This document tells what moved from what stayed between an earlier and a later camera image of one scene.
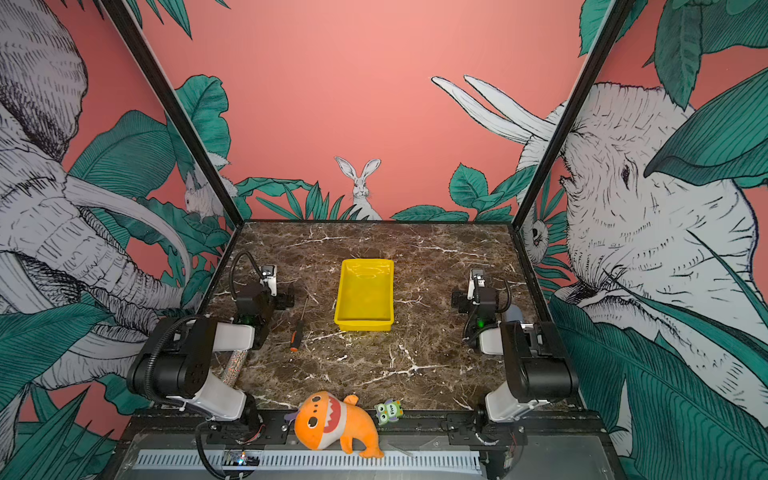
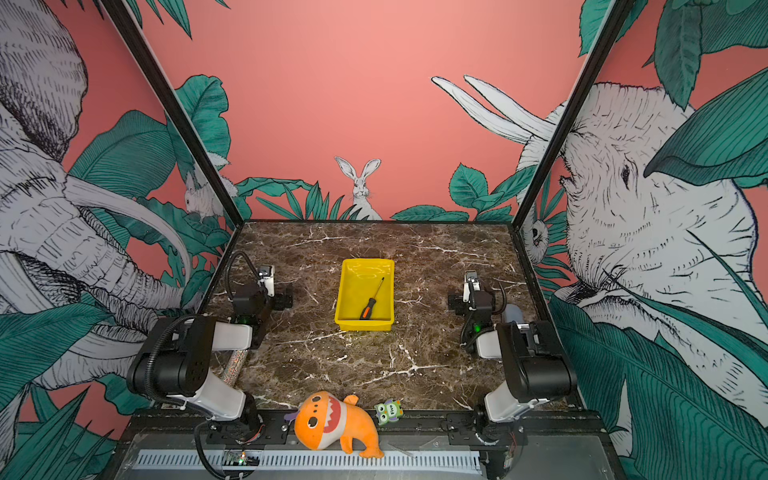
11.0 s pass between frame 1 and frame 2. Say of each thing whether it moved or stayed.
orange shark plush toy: stayed
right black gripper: stayed
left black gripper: stayed
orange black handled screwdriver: moved
